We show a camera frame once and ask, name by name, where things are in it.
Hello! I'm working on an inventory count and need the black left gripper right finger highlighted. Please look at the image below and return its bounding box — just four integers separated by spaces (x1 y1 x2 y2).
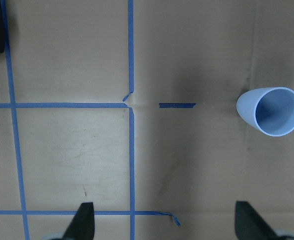
235 201 279 240

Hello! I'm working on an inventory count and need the brown paper table cover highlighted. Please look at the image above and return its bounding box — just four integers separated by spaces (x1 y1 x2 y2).
0 0 294 240

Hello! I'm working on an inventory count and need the light blue plastic cup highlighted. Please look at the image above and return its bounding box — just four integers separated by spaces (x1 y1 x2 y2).
236 87 294 137

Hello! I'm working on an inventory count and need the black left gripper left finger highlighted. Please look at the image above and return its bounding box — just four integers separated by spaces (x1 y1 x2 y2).
63 202 95 240

